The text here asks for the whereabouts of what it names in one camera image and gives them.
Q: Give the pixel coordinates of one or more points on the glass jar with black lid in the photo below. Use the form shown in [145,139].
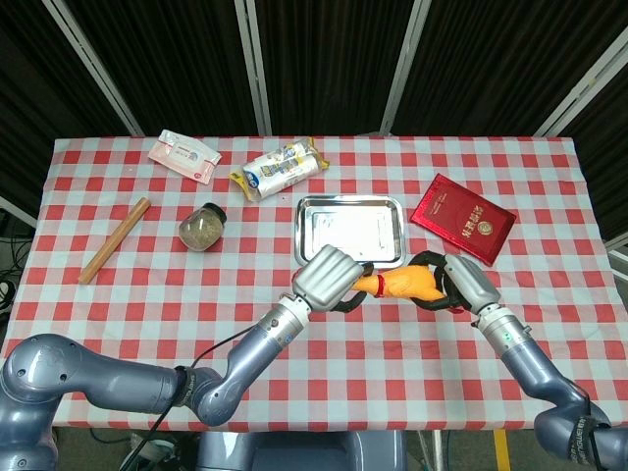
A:
[200,229]

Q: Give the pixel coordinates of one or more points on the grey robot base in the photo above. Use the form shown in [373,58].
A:
[299,451]

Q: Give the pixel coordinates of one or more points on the red certificate booklet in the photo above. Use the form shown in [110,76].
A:
[461,218]

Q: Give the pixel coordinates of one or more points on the red white checkered tablecloth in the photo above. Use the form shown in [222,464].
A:
[392,368]

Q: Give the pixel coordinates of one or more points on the black pleated partition panel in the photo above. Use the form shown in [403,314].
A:
[608,147]
[329,64]
[181,64]
[29,98]
[490,59]

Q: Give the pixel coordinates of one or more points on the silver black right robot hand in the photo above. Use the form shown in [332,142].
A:
[471,284]

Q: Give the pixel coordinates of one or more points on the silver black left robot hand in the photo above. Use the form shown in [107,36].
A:
[326,279]

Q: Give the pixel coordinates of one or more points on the wooden rolling pin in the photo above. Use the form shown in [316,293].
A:
[114,240]

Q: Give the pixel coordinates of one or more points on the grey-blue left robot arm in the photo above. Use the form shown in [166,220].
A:
[122,387]

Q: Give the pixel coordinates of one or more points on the rectangular metal tray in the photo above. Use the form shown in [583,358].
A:
[350,225]

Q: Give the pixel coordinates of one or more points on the pale plastic bucket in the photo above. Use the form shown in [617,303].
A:
[162,454]

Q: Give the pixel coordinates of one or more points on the white partition post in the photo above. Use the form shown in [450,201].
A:
[584,83]
[93,64]
[17,211]
[619,240]
[252,68]
[404,68]

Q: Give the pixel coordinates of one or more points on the pink white wet wipes pack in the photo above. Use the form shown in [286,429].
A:
[184,156]

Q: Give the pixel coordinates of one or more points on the yellow rubber chicken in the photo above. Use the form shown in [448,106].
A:
[402,284]

